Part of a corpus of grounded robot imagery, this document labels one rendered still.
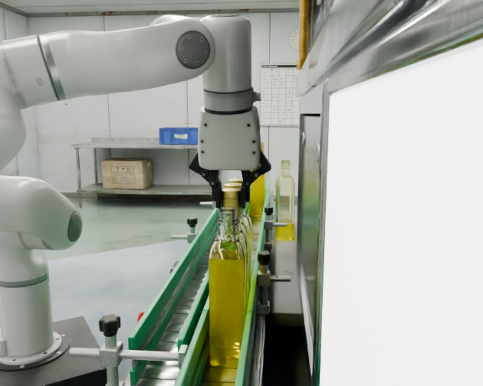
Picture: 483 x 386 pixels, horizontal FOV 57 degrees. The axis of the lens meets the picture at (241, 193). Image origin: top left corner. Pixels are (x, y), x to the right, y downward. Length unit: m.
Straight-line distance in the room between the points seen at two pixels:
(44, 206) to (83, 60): 0.30
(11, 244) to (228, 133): 0.47
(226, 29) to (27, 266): 0.58
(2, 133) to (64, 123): 6.72
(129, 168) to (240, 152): 5.60
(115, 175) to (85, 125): 1.14
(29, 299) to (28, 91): 0.47
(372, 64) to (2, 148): 0.47
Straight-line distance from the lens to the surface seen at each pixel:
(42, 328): 1.00
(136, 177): 6.26
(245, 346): 0.66
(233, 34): 0.65
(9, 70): 0.61
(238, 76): 0.66
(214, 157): 0.71
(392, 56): 0.17
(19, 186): 0.80
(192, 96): 6.66
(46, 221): 0.82
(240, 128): 0.69
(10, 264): 0.94
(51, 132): 7.39
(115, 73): 0.58
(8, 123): 0.57
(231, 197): 0.74
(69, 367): 0.97
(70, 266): 1.71
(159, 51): 0.57
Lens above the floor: 1.29
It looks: 10 degrees down
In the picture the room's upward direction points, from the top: straight up
